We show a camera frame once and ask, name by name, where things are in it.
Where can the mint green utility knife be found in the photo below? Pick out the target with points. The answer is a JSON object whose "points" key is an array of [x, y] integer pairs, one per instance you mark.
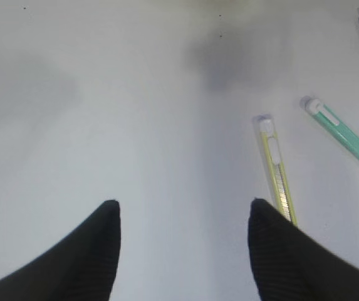
{"points": [[334, 125]]}

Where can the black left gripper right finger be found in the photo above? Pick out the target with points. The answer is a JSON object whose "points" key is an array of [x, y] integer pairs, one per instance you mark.
{"points": [[288, 265]]}

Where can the yellow utility knife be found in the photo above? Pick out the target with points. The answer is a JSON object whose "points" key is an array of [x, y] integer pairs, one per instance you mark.
{"points": [[274, 165]]}

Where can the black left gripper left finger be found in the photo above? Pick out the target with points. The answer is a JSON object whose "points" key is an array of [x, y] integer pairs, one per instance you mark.
{"points": [[82, 266]]}

